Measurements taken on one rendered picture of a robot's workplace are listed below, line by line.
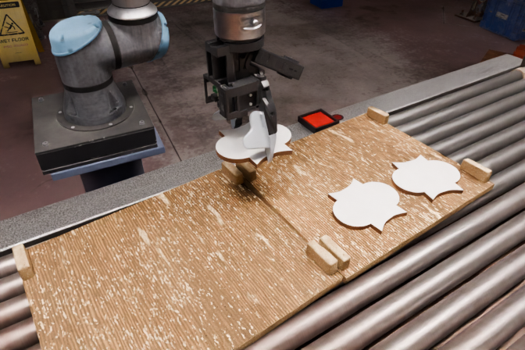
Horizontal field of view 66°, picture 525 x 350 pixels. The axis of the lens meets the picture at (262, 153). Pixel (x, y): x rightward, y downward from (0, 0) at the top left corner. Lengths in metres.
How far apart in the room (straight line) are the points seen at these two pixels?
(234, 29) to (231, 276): 0.37
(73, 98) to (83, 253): 0.44
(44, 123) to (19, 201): 1.41
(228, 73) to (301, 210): 0.30
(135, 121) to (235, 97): 0.48
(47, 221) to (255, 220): 0.39
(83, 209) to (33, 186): 1.74
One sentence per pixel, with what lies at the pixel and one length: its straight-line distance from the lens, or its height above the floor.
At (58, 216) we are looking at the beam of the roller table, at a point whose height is 0.91.
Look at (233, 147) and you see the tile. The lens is 0.71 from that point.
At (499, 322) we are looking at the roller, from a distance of 0.73.
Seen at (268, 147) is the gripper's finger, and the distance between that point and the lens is 0.67.
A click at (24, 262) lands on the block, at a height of 0.96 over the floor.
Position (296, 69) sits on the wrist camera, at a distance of 0.69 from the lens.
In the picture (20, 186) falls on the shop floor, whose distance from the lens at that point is 2.64.
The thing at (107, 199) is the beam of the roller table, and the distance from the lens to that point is 0.87.
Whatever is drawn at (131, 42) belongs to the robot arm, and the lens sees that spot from 1.04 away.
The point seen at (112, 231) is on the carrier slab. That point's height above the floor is 0.94.
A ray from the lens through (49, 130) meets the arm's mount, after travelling 1.11.
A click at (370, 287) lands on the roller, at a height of 0.92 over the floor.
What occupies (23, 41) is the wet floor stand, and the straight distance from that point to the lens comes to 4.17.
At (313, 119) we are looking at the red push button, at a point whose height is 0.93.
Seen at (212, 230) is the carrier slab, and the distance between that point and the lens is 0.73.
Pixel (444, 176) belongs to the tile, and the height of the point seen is 0.95.
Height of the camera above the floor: 1.46
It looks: 35 degrees down
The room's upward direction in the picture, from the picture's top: straight up
